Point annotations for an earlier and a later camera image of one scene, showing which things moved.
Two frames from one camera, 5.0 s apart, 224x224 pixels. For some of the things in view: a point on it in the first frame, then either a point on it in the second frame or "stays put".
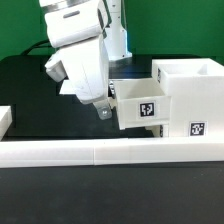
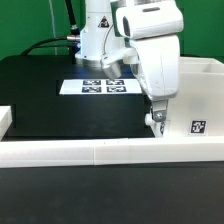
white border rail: [45, 153] stays put
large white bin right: [196, 90] stays put
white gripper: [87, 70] -> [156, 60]
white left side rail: [5, 120] stays put
